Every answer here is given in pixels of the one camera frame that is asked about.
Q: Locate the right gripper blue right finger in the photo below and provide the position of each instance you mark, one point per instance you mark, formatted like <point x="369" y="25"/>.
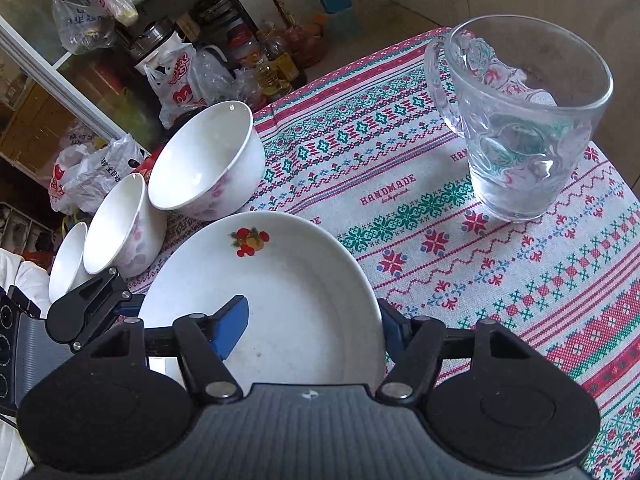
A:
<point x="414" y="345"/>

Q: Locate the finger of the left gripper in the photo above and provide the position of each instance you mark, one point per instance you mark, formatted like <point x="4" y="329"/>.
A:
<point x="132" y="304"/>

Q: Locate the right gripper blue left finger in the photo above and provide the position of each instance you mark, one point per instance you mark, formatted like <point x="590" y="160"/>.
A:
<point x="204" y="342"/>

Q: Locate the white bowl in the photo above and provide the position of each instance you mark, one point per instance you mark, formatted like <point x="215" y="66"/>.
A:
<point x="126" y="232"/>
<point x="68" y="270"/>
<point x="212" y="165"/>

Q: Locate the white fruit plate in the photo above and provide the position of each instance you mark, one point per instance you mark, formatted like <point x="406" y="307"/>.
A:
<point x="312" y="315"/>

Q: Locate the patterned tablecloth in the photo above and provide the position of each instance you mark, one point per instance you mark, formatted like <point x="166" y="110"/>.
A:
<point x="364" y="153"/>

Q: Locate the red white plastic bag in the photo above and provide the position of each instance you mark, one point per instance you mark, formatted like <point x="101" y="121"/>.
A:
<point x="173" y="82"/>

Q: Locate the cooking oil bottle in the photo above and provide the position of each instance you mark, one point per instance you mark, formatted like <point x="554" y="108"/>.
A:
<point x="270" y="80"/>

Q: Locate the clear glass mug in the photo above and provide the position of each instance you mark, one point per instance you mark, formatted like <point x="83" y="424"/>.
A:
<point x="527" y="97"/>

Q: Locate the black metal shelf rack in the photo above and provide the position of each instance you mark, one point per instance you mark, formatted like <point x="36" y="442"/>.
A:
<point x="114" y="79"/>

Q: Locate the blue thermos jug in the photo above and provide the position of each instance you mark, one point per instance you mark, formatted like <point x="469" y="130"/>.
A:
<point x="341" y="19"/>

